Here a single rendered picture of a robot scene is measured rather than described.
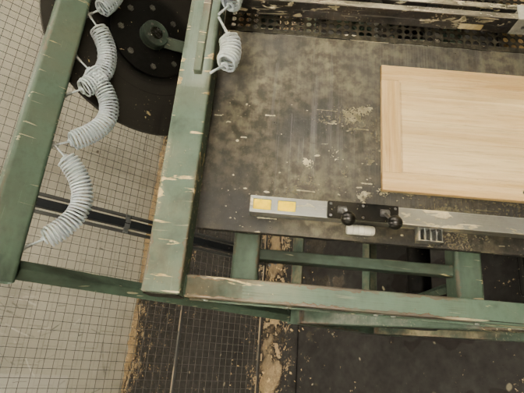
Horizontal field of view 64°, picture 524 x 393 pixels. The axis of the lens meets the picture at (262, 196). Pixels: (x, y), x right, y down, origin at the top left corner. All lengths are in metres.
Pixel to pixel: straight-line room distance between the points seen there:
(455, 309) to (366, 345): 1.70
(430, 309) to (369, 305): 0.16
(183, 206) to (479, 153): 0.90
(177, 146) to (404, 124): 0.70
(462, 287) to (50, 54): 1.43
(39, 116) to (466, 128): 1.31
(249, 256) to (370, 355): 1.77
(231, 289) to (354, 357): 1.91
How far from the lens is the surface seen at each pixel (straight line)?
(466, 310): 1.26
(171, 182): 1.18
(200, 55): 1.17
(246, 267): 1.23
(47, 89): 1.50
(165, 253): 1.12
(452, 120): 1.47
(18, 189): 1.38
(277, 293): 1.14
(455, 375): 2.60
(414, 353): 2.72
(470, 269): 1.38
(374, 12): 1.58
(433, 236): 1.30
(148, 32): 1.78
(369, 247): 2.74
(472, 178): 1.40
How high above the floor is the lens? 2.32
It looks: 36 degrees down
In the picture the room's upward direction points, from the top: 71 degrees counter-clockwise
